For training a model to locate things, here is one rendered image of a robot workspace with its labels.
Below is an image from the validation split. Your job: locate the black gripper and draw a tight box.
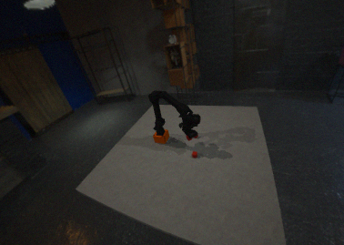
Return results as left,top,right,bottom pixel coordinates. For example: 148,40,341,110
179,122,198,139

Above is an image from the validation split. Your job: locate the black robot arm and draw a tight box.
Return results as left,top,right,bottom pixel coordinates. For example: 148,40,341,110
148,90,201,136

